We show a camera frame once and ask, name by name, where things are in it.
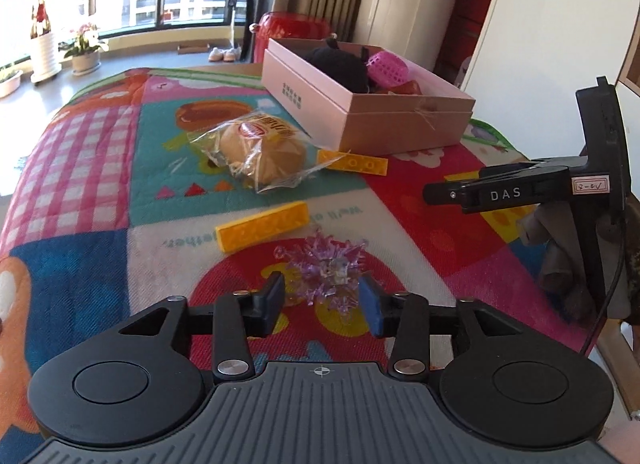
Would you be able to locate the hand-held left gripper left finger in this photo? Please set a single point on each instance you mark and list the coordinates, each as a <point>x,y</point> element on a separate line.
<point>272,304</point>

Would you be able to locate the white cabinet door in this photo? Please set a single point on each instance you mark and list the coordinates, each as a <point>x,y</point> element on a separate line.
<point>400,4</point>

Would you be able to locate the small white planter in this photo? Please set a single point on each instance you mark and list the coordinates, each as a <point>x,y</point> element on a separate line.
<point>10,84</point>

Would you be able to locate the black stand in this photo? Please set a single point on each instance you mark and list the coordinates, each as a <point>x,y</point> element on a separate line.
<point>257,4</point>

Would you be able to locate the packaged bread bun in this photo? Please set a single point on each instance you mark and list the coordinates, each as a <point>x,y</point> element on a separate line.
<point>265,149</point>

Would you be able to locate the palm plant in white pot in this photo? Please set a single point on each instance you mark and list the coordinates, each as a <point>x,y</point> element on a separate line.
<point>45,54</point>

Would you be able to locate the person's right forearm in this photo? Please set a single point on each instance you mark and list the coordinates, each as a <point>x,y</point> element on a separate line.
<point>555,254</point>

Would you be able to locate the dark reddish door frame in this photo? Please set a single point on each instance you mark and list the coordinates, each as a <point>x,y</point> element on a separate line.
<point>475,9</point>

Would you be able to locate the orange toy piece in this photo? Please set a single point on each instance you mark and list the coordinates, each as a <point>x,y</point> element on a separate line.
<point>406,88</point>

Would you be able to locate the potted pink orchid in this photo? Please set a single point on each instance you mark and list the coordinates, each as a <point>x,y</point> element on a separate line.
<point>86,64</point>

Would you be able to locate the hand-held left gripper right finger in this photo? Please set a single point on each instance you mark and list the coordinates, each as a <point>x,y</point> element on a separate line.
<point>372,306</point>

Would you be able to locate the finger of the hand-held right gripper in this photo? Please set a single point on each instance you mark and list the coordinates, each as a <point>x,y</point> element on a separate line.
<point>525,166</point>
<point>500,192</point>

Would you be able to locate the purple spiky crystal toy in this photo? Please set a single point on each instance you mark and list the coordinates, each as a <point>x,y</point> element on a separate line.
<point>325,264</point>

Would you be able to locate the yellow building block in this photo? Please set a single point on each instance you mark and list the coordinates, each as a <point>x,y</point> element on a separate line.
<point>260,226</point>
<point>350,162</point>

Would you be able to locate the colourful play mat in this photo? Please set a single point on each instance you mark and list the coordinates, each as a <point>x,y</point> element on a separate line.
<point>100,169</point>

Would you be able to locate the pink perforated ball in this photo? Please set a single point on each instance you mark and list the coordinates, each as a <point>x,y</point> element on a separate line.
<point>387,69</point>

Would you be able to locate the red pot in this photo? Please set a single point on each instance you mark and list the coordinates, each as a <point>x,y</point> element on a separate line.
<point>290,26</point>

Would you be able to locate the pink cardboard box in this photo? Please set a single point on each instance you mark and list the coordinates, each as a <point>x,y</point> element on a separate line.
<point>320,104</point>

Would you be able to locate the black plush toy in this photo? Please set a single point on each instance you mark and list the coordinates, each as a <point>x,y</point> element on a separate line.
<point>340,66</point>

